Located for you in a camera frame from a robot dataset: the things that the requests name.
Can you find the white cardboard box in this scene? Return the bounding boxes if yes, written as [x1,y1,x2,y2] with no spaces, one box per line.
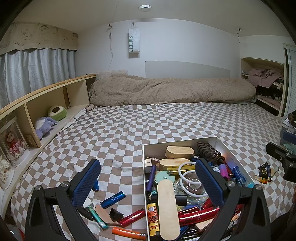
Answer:
[142,137,256,241]

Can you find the metallic red lighter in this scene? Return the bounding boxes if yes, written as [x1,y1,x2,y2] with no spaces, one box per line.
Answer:
[119,209,146,228]

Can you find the wooden closet shelf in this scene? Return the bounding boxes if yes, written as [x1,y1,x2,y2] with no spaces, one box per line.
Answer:
[240,57,287,117]

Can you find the hanging white paper bag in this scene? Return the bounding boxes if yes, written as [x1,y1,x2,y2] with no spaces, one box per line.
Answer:
[128,23,141,58]

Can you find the slim black lighter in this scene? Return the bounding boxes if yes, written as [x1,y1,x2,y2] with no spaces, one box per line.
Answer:
[77,206,94,220]

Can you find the black case with gold emblem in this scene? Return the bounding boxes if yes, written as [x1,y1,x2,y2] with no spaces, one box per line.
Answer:
[258,163,269,178]

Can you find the boxed doll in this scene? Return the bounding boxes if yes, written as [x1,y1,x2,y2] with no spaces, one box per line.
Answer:
[0,117,30,166]

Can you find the pink clothes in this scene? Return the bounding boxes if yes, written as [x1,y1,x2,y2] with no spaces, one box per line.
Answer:
[247,68,284,87]

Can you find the checkered bedsheet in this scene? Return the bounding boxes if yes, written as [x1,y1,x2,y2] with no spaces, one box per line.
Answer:
[9,102,296,241]

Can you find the tan leather piece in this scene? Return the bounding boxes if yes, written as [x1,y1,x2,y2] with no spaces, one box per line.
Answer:
[95,203,119,226]

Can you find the metallic blue lighter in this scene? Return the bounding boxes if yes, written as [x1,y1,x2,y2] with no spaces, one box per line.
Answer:
[100,191,126,208]

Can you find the wooden bedside shelf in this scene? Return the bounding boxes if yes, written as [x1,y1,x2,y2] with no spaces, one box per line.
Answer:
[0,74,96,209]

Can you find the teal round compact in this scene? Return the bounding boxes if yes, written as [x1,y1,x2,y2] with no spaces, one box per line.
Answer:
[155,171,174,186]

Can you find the white slatted door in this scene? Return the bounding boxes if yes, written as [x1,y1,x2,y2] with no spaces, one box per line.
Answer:
[283,44,296,116]

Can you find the purple plush toy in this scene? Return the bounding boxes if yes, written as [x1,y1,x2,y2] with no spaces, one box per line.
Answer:
[35,116,58,141]

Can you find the green round plush toy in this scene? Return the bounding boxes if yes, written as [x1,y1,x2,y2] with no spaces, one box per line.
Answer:
[47,105,68,121]

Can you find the wooden oval box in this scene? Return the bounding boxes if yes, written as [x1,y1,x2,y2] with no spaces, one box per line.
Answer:
[159,158,197,171]
[165,146,195,160]

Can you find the teal lighter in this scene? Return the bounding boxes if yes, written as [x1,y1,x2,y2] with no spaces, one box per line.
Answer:
[86,205,109,229]

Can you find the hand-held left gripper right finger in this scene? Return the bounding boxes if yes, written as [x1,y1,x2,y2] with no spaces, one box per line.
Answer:
[195,159,271,241]

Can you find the beige printed valance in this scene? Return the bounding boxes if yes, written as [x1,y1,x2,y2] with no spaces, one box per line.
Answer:
[0,22,78,56]

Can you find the person's dark clothing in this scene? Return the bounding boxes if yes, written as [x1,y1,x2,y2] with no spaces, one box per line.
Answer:
[269,192,296,241]

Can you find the plain orange lighter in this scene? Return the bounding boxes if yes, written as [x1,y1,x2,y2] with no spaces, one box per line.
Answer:
[112,227,147,241]

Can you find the white lace ornament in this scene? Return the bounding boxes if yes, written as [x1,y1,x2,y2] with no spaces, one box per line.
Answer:
[0,155,14,190]

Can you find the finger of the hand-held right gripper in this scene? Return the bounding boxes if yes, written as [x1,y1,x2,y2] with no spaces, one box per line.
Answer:
[281,131,296,145]
[266,142,292,163]

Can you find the white plastic ring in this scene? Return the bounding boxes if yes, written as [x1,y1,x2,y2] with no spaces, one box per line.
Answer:
[180,176,205,198]
[179,162,197,179]

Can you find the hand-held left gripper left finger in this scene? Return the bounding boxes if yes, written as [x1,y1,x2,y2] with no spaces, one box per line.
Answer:
[24,159,101,241]

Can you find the beige duvet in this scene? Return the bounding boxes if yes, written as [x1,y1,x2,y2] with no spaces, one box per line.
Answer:
[89,71,257,106]

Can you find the flat wooden stick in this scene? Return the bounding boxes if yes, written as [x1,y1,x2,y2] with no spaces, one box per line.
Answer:
[157,181,181,240]

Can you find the small black cap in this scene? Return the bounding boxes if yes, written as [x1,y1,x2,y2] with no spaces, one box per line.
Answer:
[109,208,123,220]

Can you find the grey curtain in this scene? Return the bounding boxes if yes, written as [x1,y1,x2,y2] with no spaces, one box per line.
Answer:
[0,49,77,109]

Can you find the white hanging cable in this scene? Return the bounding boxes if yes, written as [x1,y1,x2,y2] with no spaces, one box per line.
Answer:
[106,23,114,70]

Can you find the clear storage bin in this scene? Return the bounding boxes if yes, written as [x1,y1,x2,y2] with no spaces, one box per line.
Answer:
[281,111,296,132]

